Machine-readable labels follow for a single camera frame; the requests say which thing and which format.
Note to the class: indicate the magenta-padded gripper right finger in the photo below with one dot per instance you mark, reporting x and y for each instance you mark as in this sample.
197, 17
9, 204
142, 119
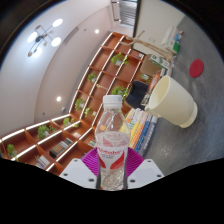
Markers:
146, 173

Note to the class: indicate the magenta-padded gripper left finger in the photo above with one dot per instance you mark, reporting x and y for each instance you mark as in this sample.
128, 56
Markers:
78, 173

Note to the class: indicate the clear plastic water bottle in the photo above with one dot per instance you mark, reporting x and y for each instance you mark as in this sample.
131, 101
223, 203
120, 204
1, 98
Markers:
112, 156

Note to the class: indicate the cream ceramic mug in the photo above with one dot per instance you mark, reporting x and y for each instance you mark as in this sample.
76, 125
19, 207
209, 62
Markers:
173, 100

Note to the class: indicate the dark upholstered chair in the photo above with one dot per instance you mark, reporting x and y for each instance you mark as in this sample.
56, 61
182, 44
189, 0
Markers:
137, 95

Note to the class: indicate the wooden shelf unit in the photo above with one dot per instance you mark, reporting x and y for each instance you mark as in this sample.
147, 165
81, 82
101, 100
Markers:
100, 83

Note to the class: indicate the tall green-white carton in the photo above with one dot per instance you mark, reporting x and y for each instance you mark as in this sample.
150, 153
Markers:
160, 61

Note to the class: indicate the flat round red coaster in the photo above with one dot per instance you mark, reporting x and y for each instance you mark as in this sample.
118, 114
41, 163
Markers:
196, 68

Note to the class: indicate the wooden artist mannequin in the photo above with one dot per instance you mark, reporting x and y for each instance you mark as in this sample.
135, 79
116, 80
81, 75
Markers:
150, 46

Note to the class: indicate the small green-white box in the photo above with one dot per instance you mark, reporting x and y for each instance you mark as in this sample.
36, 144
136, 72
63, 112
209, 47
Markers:
176, 46

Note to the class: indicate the multi-bulb ceiling lamp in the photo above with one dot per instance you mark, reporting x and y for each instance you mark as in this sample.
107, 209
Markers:
43, 37

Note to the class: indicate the grey curtain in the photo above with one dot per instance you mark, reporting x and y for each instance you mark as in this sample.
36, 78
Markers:
128, 11

